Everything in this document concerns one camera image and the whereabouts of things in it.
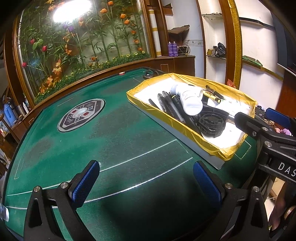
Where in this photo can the yellow lined white tray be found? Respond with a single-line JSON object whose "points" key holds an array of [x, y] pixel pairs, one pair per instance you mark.
{"points": [[157, 88]]}

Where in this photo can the small white bottle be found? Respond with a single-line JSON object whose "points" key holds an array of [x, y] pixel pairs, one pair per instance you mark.
{"points": [[25, 106]]}

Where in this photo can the slim black gel pen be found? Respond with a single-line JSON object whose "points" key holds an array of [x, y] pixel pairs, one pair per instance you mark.
{"points": [[155, 103]]}

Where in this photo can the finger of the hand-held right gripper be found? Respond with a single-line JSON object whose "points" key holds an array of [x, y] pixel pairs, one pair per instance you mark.
{"points": [[277, 115], [244, 124]]}

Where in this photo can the brown wood carving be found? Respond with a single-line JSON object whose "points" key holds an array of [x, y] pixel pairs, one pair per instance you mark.
{"points": [[178, 32]]}

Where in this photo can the gold arch frame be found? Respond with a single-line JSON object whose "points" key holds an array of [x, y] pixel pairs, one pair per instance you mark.
{"points": [[232, 41]]}

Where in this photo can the white flat box green mark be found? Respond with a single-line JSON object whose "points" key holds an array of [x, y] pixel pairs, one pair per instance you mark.
{"points": [[233, 104]]}

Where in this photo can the red plastic bag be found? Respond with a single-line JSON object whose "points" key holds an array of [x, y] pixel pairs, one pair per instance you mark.
{"points": [[231, 83]]}

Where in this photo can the brown wooden cabinet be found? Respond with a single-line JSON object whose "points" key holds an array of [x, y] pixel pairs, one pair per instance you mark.
{"points": [[288, 92]]}

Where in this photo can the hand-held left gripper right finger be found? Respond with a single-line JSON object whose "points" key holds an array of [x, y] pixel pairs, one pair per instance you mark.
{"points": [[207, 185]]}

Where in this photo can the thick black marker white print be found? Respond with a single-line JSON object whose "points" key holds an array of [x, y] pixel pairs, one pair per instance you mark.
{"points": [[165, 104]]}

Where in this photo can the pink soft item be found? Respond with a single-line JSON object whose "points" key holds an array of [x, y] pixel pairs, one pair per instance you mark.
{"points": [[286, 132]]}

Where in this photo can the person's right hand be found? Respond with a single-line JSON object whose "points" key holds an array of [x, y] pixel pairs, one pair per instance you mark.
{"points": [[285, 208]]}

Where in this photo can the glass wall shelf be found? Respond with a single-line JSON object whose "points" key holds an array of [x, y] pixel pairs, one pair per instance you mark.
{"points": [[211, 15], [216, 57]]}

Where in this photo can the slim silver pen black grip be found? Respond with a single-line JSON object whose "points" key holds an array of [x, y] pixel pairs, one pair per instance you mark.
{"points": [[217, 92]]}

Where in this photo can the white bottle green print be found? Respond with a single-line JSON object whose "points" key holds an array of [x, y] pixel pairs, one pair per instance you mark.
{"points": [[193, 106]]}

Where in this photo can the black round plastic fan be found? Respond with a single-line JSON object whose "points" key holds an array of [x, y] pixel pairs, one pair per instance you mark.
{"points": [[211, 122]]}

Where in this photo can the long black pen white label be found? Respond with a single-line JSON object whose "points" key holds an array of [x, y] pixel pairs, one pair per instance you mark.
{"points": [[192, 126]]}

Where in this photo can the wooden sideboard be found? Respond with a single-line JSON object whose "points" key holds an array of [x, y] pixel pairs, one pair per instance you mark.
{"points": [[16, 129]]}

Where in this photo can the green topped shelf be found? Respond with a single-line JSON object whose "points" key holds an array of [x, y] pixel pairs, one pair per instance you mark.
{"points": [[253, 62]]}

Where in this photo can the clear glass cup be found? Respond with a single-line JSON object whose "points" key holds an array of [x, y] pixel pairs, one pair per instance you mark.
{"points": [[4, 213]]}

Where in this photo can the round grey control panel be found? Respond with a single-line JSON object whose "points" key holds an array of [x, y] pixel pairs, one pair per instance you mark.
{"points": [[81, 113]]}

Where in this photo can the blue thermos jug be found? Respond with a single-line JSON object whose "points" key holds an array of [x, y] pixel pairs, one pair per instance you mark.
{"points": [[8, 114]]}

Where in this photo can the white roll yellow bands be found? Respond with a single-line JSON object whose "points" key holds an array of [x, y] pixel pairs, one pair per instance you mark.
{"points": [[155, 32]]}

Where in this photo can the black crumpled item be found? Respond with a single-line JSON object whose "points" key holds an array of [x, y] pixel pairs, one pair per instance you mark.
{"points": [[219, 49]]}

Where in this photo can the glass panel with artificial flowers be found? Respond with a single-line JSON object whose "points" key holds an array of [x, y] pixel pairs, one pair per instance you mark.
{"points": [[92, 46]]}

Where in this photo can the steel flask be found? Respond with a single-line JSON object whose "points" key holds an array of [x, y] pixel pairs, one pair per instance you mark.
{"points": [[18, 110]]}

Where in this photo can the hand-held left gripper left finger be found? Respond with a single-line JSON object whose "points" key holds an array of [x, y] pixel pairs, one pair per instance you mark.
{"points": [[84, 183]]}

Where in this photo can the white bottle red label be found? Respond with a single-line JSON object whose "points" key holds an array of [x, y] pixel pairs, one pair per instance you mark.
{"points": [[182, 90]]}

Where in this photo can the black curved shelf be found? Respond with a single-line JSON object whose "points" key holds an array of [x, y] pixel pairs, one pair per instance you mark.
{"points": [[256, 22]]}

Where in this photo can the small yellow box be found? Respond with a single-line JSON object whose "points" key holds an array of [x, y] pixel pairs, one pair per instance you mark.
{"points": [[210, 52]]}

